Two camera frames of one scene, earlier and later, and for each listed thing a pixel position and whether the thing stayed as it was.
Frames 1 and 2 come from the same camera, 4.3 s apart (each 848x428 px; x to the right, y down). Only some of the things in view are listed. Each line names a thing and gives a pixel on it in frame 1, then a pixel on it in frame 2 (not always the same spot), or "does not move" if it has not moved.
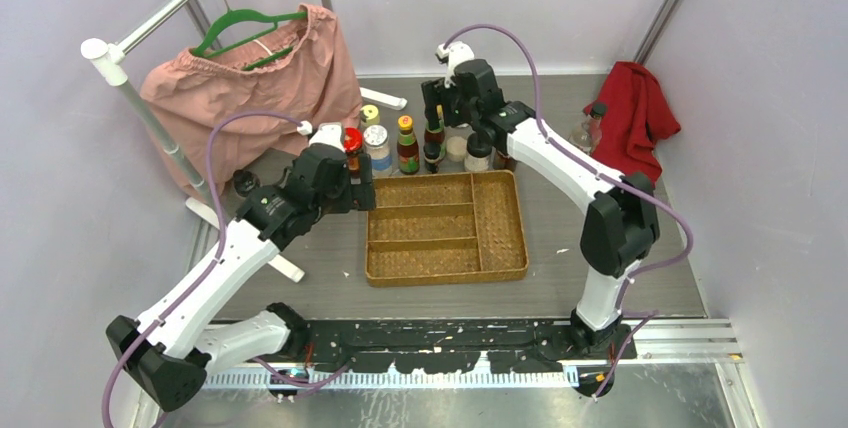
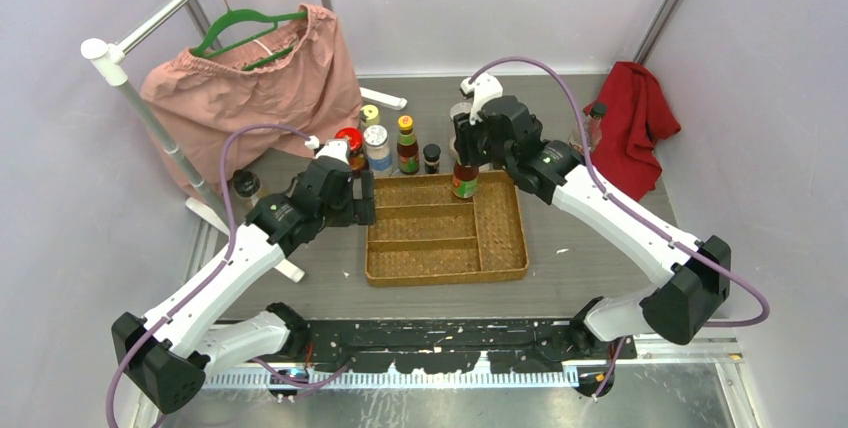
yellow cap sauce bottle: (408, 153) does not move
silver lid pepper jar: (376, 142) does not move
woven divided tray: (444, 226) does not move
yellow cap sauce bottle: (434, 139) to (465, 180)
